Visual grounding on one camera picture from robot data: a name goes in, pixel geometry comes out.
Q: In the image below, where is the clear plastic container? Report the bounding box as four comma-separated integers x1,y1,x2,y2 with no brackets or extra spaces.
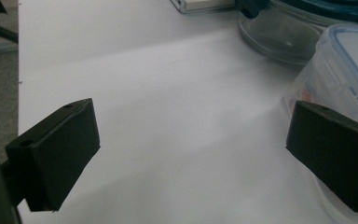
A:
281,40,358,224

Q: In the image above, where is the dark metal stand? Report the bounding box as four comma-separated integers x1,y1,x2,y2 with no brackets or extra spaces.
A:
0,0,20,45

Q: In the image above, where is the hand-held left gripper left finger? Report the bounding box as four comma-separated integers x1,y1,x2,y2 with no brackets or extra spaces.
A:
1,98,102,213

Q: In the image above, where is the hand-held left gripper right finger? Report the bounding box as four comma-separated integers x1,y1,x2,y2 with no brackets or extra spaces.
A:
285,100,358,214

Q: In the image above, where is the dark teal clip lid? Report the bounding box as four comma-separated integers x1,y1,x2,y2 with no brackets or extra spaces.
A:
234,0,358,25

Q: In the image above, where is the round glass container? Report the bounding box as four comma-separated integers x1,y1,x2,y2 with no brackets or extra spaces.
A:
236,0,328,66

